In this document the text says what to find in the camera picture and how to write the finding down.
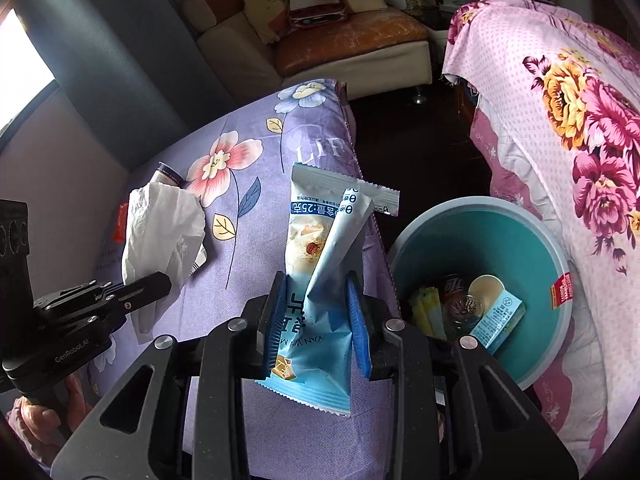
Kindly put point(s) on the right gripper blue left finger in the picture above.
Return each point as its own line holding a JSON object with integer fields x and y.
{"x": 273, "y": 315}

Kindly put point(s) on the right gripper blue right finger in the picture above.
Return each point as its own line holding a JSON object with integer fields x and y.
{"x": 359, "y": 324}

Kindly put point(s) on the blue white snack wrapper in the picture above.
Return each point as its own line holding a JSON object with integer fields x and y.
{"x": 328, "y": 213}

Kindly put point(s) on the white tissue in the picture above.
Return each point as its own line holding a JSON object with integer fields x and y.
{"x": 164, "y": 232}

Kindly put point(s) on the light blue carton box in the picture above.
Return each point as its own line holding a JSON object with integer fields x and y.
{"x": 499, "y": 321}

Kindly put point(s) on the yellow white napkin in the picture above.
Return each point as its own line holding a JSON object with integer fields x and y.
{"x": 427, "y": 312}

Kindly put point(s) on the teal round trash bin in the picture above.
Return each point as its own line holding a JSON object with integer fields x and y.
{"x": 476, "y": 235}

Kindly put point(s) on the left hand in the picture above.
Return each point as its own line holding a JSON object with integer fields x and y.
{"x": 37, "y": 426}

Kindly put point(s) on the red small packet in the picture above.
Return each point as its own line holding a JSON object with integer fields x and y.
{"x": 119, "y": 235}

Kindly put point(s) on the white paper cup in bin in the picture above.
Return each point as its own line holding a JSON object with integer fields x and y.
{"x": 485, "y": 290}

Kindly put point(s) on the beige sofa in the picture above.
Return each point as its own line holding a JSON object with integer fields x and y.
{"x": 245, "y": 65}

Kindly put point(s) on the orange leather seat cushion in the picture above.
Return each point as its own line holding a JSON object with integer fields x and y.
{"x": 358, "y": 34}

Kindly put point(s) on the pink floral bed sheet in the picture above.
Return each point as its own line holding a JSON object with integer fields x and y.
{"x": 557, "y": 119}

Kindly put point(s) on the yellow patterned cushion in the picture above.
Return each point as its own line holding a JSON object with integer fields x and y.
{"x": 269, "y": 18}

